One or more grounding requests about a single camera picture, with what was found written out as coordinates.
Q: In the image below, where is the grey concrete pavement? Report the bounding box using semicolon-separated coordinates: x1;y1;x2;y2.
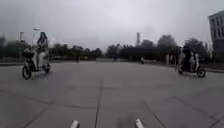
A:
0;60;224;128

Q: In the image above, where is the person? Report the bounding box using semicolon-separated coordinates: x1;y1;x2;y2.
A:
181;44;194;73
35;31;50;69

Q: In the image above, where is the robot's own part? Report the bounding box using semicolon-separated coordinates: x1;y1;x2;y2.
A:
134;118;145;128
69;119;81;128

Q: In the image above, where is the row of trees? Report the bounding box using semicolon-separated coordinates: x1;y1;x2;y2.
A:
0;34;211;64

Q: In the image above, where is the tall distant tower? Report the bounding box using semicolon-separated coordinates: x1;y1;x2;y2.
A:
135;31;141;47

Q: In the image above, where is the grey glass-fronted building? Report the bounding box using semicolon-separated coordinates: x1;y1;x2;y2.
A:
208;9;224;64

